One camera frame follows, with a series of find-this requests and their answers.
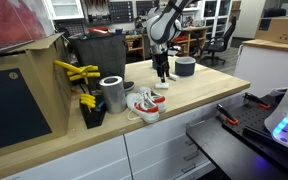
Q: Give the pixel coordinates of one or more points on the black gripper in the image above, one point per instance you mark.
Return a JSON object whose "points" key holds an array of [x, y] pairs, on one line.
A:
{"points": [[160, 60]]}

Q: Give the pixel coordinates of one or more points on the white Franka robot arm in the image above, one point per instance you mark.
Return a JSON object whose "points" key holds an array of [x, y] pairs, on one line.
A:
{"points": [[162, 28]]}

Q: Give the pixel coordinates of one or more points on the dark blue bowl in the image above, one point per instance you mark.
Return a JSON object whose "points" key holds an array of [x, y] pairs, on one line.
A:
{"points": [[185, 66]]}

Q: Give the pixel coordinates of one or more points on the white cylinder item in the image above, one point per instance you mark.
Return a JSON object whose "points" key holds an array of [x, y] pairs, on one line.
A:
{"points": [[161, 85], [174, 77]]}

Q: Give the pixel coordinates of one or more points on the dark blue round container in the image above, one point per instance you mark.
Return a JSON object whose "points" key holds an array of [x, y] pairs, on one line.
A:
{"points": [[154, 62]]}

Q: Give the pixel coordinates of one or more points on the white red sneaker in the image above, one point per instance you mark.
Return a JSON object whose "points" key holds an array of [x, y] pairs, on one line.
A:
{"points": [[143, 108], [155, 98]]}

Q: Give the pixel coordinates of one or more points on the black slip-on shoe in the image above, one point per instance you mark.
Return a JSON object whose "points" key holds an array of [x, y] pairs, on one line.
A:
{"points": [[129, 86]]}

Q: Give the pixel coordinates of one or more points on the wooden shelf unit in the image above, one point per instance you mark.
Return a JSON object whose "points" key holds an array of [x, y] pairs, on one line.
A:
{"points": [[194, 36]]}

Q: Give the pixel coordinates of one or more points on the silver metal cylinder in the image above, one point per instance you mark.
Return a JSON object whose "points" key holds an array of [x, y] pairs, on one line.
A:
{"points": [[113, 95]]}

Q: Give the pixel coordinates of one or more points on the black office chair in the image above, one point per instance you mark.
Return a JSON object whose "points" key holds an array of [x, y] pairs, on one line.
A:
{"points": [[219, 43]]}

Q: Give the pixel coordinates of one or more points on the black bin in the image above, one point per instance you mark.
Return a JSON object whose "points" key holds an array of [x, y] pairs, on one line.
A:
{"points": [[100, 55]]}

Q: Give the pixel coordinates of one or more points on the white drawer workbench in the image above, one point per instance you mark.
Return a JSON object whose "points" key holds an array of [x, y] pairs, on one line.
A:
{"points": [[157, 146]]}

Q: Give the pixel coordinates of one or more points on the black pegboard tool panel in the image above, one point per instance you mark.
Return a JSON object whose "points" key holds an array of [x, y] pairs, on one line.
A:
{"points": [[120, 11]]}

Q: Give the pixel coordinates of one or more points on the black orange bar clamp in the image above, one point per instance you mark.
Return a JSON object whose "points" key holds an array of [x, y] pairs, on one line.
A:
{"points": [[255, 100], [227, 115]]}

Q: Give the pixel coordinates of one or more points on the red flat item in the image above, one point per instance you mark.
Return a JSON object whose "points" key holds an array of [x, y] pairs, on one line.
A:
{"points": [[99, 31]]}

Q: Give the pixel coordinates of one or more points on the glass door cabinet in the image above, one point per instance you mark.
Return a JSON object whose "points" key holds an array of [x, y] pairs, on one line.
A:
{"points": [[217, 13]]}

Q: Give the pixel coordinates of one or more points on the small yellow clamp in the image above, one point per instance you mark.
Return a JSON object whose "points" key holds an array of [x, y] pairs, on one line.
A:
{"points": [[88, 101]]}

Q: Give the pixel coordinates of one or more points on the large yellow clamp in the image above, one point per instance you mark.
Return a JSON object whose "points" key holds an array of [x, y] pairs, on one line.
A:
{"points": [[80, 71]]}

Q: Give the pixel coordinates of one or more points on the black tool holder box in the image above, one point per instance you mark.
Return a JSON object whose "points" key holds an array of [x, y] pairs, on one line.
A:
{"points": [[92, 118]]}

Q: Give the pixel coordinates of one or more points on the white side cabinet wooden top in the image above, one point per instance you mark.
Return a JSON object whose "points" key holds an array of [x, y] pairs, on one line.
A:
{"points": [[267, 66]]}

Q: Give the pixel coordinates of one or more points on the black perforated mounting board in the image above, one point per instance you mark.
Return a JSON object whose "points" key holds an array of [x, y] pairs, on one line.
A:
{"points": [[237, 146]]}

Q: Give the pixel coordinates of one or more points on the brown cardboard box black label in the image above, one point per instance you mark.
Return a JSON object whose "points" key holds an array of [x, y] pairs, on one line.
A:
{"points": [[280, 30]]}

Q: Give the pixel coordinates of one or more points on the large cardboard box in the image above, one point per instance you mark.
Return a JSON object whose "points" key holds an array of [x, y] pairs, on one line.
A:
{"points": [[24, 100]]}

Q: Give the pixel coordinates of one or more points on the clear plastic bin red contents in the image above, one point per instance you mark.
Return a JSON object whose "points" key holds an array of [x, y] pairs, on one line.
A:
{"points": [[10, 23]]}

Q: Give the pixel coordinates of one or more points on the white wall cabinet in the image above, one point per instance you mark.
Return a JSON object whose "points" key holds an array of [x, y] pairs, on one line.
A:
{"points": [[65, 8]]}

